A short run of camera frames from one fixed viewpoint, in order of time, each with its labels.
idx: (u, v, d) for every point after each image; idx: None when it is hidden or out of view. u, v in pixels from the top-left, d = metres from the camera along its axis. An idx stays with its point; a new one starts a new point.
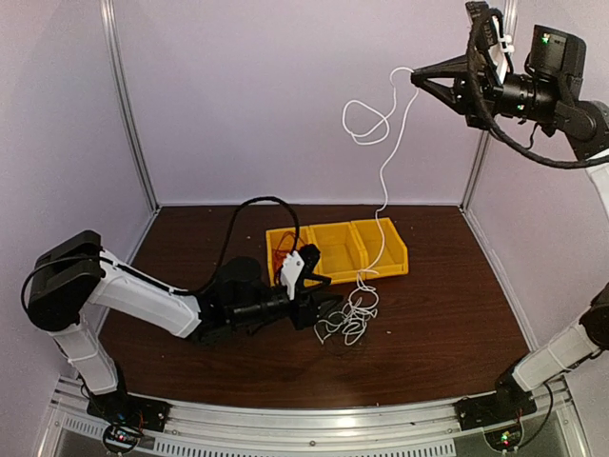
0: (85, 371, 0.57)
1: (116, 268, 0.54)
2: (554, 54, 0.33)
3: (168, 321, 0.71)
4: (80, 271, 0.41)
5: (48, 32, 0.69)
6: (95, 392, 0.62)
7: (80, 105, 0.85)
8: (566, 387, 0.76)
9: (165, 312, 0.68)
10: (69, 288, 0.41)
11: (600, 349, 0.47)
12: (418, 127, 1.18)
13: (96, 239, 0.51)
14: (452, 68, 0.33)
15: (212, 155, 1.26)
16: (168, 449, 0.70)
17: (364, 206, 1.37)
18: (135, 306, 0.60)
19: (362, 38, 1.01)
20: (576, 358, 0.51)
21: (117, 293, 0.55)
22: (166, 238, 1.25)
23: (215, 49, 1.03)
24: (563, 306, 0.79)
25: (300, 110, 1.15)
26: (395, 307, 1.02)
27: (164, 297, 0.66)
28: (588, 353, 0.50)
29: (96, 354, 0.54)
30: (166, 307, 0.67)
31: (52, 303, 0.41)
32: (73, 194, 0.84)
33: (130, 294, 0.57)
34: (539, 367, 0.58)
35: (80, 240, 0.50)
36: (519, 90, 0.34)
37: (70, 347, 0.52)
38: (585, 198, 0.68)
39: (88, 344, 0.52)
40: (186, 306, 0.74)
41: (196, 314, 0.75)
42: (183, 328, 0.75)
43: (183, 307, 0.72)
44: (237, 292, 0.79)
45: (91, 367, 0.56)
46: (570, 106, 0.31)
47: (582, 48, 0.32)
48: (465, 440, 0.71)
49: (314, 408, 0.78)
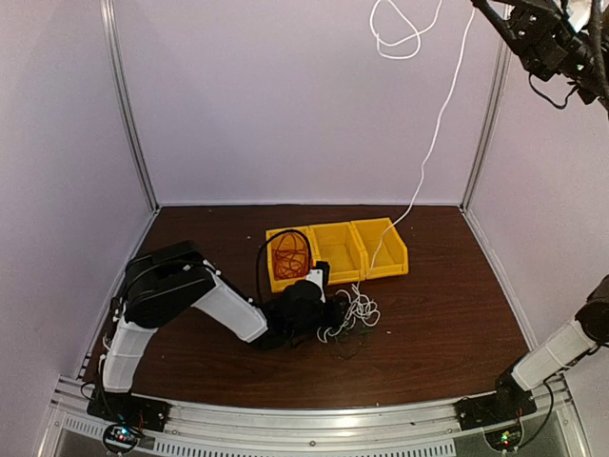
0: (113, 370, 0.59)
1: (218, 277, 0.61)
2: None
3: (242, 326, 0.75)
4: (202, 276, 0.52)
5: (47, 32, 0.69)
6: (106, 390, 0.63)
7: (80, 106, 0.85)
8: (566, 387, 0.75)
9: (241, 319, 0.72)
10: (188, 289, 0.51)
11: (597, 345, 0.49)
12: (418, 128, 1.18)
13: (197, 248, 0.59)
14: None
15: (211, 156, 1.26)
16: (168, 448, 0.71)
17: (364, 205, 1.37)
18: (221, 309, 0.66)
19: (362, 38, 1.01)
20: (574, 355, 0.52)
21: (210, 298, 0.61)
22: (167, 238, 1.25)
23: (215, 49, 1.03)
24: (564, 307, 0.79)
25: (299, 110, 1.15)
26: (395, 307, 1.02)
27: (246, 306, 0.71)
28: (585, 350, 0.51)
29: (140, 356, 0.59)
30: (245, 315, 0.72)
31: (164, 303, 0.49)
32: (73, 194, 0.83)
33: (221, 300, 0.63)
34: (538, 367, 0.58)
35: (175, 248, 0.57)
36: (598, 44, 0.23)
37: (127, 347, 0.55)
38: (586, 197, 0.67)
39: (143, 345, 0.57)
40: (260, 315, 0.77)
41: (265, 322, 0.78)
42: (250, 334, 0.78)
43: (257, 315, 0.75)
44: (301, 307, 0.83)
45: (125, 367, 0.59)
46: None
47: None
48: (464, 441, 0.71)
49: (313, 408, 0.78)
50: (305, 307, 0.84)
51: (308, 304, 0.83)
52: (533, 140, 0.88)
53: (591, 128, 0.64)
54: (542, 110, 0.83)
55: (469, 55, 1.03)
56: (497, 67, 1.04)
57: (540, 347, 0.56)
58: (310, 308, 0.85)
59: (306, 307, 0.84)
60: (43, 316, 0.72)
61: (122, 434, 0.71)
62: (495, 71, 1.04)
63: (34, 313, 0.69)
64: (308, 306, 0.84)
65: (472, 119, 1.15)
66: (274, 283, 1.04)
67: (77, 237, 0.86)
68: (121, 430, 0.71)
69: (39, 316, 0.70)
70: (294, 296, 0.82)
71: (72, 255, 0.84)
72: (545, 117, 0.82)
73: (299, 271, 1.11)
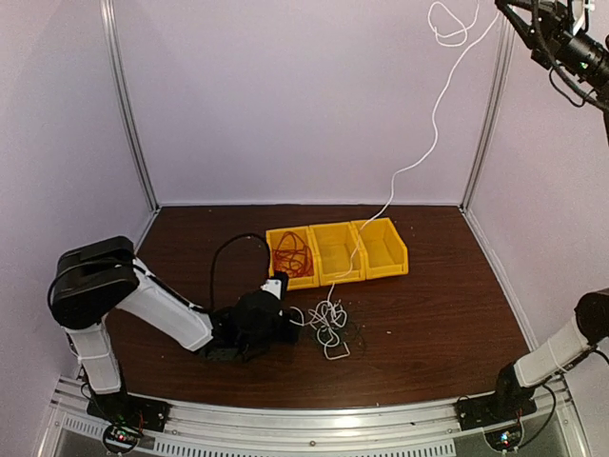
0: (90, 371, 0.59)
1: (147, 278, 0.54)
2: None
3: (183, 333, 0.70)
4: (119, 278, 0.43)
5: (48, 32, 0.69)
6: (96, 391, 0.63)
7: (79, 104, 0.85)
8: (566, 387, 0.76)
9: (179, 327, 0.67)
10: (103, 292, 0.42)
11: (589, 346, 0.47)
12: (418, 127, 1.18)
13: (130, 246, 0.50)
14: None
15: (211, 156, 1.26)
16: (168, 449, 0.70)
17: (365, 205, 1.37)
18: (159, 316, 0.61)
19: (363, 37, 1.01)
20: (567, 354, 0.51)
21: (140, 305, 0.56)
22: (168, 238, 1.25)
23: (215, 49, 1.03)
24: (565, 307, 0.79)
25: (299, 110, 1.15)
26: (395, 307, 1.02)
27: (185, 313, 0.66)
28: (579, 351, 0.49)
29: (108, 354, 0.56)
30: (185, 323, 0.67)
31: (82, 304, 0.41)
32: (73, 194, 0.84)
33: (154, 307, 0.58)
34: (537, 364, 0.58)
35: (108, 242, 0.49)
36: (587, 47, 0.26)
37: (84, 347, 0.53)
38: (586, 197, 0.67)
39: (102, 345, 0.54)
40: (201, 322, 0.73)
41: (207, 330, 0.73)
42: (193, 340, 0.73)
43: (198, 323, 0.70)
44: (254, 321, 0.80)
45: (99, 366, 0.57)
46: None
47: None
48: (465, 440, 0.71)
49: (313, 408, 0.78)
50: (262, 321, 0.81)
51: (264, 319, 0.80)
52: (533, 141, 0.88)
53: (591, 129, 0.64)
54: (543, 110, 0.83)
55: (469, 54, 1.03)
56: (496, 67, 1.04)
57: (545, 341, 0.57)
58: (267, 324, 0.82)
59: (263, 321, 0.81)
60: (44, 315, 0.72)
61: (122, 434, 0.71)
62: (495, 71, 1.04)
63: (35, 313, 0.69)
64: (264, 320, 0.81)
65: (473, 119, 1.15)
66: (274, 283, 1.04)
67: (78, 237, 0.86)
68: (121, 430, 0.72)
69: (39, 316, 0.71)
70: (249, 307, 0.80)
71: None
72: (546, 116, 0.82)
73: (299, 271, 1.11)
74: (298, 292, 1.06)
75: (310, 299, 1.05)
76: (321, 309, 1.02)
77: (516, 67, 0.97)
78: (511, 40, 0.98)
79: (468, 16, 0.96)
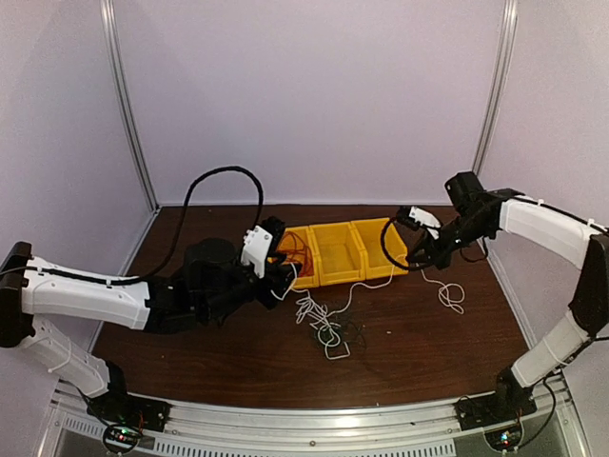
0: (69, 379, 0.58)
1: (42, 274, 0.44)
2: (456, 191, 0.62)
3: (118, 317, 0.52)
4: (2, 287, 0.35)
5: (47, 32, 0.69)
6: (88, 395, 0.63)
7: (79, 102, 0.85)
8: (566, 387, 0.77)
9: (104, 310, 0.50)
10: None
11: (591, 339, 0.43)
12: (418, 126, 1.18)
13: (20, 252, 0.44)
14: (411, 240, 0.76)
15: (211, 156, 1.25)
16: (168, 449, 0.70)
17: (365, 206, 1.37)
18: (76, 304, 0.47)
19: (363, 40, 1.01)
20: (569, 348, 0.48)
21: (38, 302, 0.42)
22: (168, 237, 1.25)
23: (215, 49, 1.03)
24: (549, 287, 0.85)
25: (299, 109, 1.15)
26: (394, 308, 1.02)
27: (100, 290, 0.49)
28: (579, 344, 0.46)
29: (68, 359, 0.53)
30: (108, 304, 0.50)
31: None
32: (72, 193, 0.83)
33: (60, 298, 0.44)
34: (536, 364, 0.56)
35: (9, 253, 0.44)
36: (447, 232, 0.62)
37: (43, 356, 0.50)
38: (580, 196, 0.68)
39: (57, 354, 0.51)
40: (129, 295, 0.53)
41: (141, 302, 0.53)
42: (137, 321, 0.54)
43: (127, 299, 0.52)
44: (206, 274, 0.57)
45: (75, 371, 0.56)
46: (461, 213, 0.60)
47: (461, 180, 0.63)
48: (465, 440, 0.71)
49: (313, 408, 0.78)
50: (214, 276, 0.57)
51: (217, 271, 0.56)
52: (534, 142, 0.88)
53: (590, 129, 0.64)
54: (543, 109, 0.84)
55: (468, 55, 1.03)
56: (496, 68, 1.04)
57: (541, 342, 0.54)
58: (223, 280, 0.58)
59: (216, 276, 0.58)
60: None
61: (122, 434, 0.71)
62: (495, 72, 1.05)
63: None
64: (218, 274, 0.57)
65: (473, 120, 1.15)
66: None
67: (77, 236, 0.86)
68: (121, 430, 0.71)
69: None
70: (192, 261, 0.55)
71: (72, 255, 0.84)
72: (546, 116, 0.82)
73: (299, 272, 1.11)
74: (298, 292, 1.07)
75: (310, 299, 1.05)
76: (321, 310, 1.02)
77: (516, 66, 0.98)
78: (511, 41, 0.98)
79: (469, 18, 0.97)
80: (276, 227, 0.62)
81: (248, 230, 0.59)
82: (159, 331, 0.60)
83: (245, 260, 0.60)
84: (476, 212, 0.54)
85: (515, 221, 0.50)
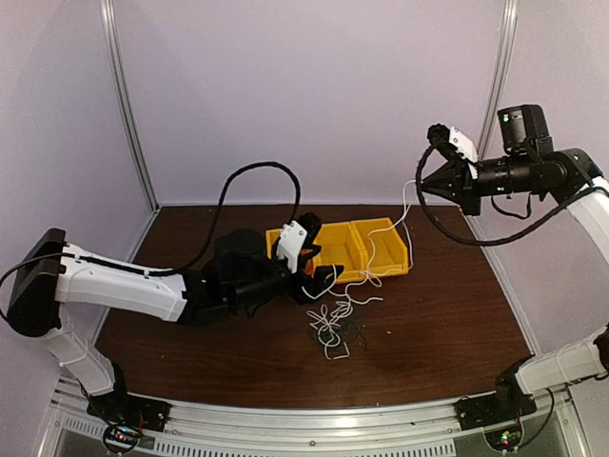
0: (80, 375, 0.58)
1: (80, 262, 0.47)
2: (521, 125, 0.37)
3: (151, 307, 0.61)
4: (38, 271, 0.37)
5: (48, 34, 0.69)
6: (91, 393, 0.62)
7: (79, 102, 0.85)
8: (566, 387, 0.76)
9: (138, 298, 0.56)
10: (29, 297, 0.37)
11: (606, 373, 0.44)
12: (419, 126, 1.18)
13: (55, 239, 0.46)
14: (446, 171, 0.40)
15: (211, 156, 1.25)
16: (168, 449, 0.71)
17: (366, 205, 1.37)
18: (108, 295, 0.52)
19: (363, 40, 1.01)
20: (579, 374, 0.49)
21: (77, 288, 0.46)
22: (168, 237, 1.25)
23: (215, 50, 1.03)
24: (550, 288, 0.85)
25: (299, 109, 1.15)
26: (394, 308, 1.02)
27: (136, 281, 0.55)
28: (592, 373, 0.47)
29: (86, 355, 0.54)
30: (143, 292, 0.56)
31: (27, 312, 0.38)
32: (72, 194, 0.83)
33: (98, 286, 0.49)
34: (542, 376, 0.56)
35: (44, 240, 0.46)
36: (496, 176, 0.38)
37: (59, 350, 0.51)
38: None
39: (76, 349, 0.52)
40: (165, 287, 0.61)
41: (178, 293, 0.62)
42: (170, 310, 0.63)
43: (161, 289, 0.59)
44: (238, 265, 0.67)
45: (88, 367, 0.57)
46: (543, 166, 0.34)
47: (537, 113, 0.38)
48: (464, 440, 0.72)
49: (312, 408, 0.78)
50: (244, 267, 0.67)
51: (246, 261, 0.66)
52: None
53: (590, 129, 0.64)
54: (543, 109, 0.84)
55: (469, 56, 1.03)
56: (496, 68, 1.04)
57: (554, 354, 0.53)
58: (254, 269, 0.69)
59: (246, 266, 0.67)
60: None
61: (122, 434, 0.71)
62: (495, 73, 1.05)
63: None
64: (249, 264, 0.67)
65: (473, 120, 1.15)
66: None
67: (77, 236, 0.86)
68: (121, 430, 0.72)
69: None
70: (224, 252, 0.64)
71: None
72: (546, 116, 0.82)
73: None
74: None
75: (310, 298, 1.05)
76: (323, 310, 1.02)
77: (517, 67, 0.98)
78: (511, 42, 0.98)
79: (469, 18, 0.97)
80: (312, 223, 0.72)
81: (284, 227, 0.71)
82: (194, 322, 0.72)
83: (281, 254, 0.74)
84: (548, 174, 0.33)
85: (583, 205, 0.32)
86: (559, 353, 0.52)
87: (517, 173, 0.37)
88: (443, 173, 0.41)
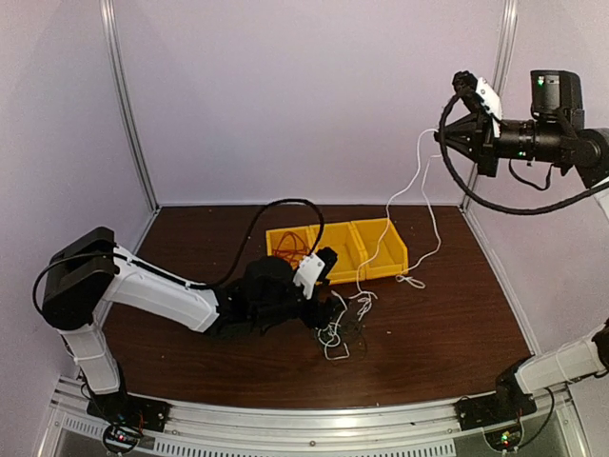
0: (88, 373, 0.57)
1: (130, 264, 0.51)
2: (557, 91, 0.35)
3: (185, 316, 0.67)
4: (95, 268, 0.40)
5: (48, 34, 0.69)
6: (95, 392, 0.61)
7: (79, 102, 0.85)
8: (566, 387, 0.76)
9: (174, 307, 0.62)
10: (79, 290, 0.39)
11: (606, 370, 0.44)
12: (419, 126, 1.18)
13: (108, 236, 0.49)
14: (465, 126, 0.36)
15: (211, 156, 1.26)
16: (168, 449, 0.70)
17: (366, 205, 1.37)
18: (150, 300, 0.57)
19: (363, 40, 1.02)
20: (578, 372, 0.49)
21: (125, 288, 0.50)
22: (168, 237, 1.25)
23: (215, 50, 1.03)
24: (550, 288, 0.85)
25: (299, 109, 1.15)
26: (394, 307, 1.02)
27: (176, 288, 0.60)
28: (591, 371, 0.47)
29: (103, 354, 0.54)
30: (179, 300, 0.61)
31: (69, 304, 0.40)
32: (72, 193, 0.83)
33: (143, 288, 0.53)
34: (542, 376, 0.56)
35: (95, 235, 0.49)
36: (520, 138, 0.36)
37: (78, 347, 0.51)
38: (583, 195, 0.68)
39: (96, 346, 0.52)
40: (202, 299, 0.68)
41: (213, 307, 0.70)
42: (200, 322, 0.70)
43: (196, 301, 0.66)
44: (265, 288, 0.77)
45: (100, 367, 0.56)
46: (577, 139, 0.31)
47: (574, 82, 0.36)
48: (465, 440, 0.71)
49: (312, 408, 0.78)
50: (270, 289, 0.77)
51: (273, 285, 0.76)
52: None
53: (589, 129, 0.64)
54: None
55: (469, 56, 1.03)
56: (496, 68, 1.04)
57: (554, 353, 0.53)
58: (277, 292, 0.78)
59: (273, 288, 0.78)
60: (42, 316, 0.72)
61: (122, 434, 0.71)
62: (495, 73, 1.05)
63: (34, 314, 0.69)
64: (274, 288, 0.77)
65: None
66: None
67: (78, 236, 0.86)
68: (121, 430, 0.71)
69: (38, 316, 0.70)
70: (257, 275, 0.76)
71: None
72: None
73: None
74: None
75: None
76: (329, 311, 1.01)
77: (516, 66, 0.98)
78: (511, 41, 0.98)
79: (469, 18, 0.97)
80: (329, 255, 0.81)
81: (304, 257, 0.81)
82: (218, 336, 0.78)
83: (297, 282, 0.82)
84: (579, 151, 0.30)
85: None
86: (557, 353, 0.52)
87: (543, 143, 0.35)
88: (463, 126, 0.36)
